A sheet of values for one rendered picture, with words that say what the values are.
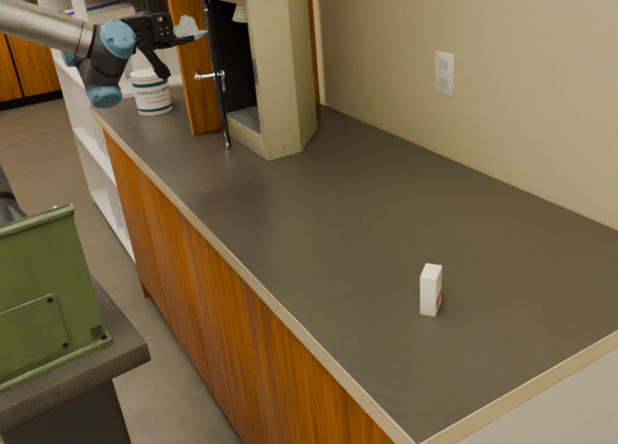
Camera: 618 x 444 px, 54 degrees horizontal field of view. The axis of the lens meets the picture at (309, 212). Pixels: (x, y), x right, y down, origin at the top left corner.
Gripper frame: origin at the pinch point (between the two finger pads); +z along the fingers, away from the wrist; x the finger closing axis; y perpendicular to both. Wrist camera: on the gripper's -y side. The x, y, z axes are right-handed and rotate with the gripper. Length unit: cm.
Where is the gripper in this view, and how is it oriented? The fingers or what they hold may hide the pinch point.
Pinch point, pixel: (202, 35)
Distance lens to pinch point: 167.7
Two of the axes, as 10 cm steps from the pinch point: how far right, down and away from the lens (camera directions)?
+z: 8.6, -2.9, 4.1
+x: -5.0, -3.6, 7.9
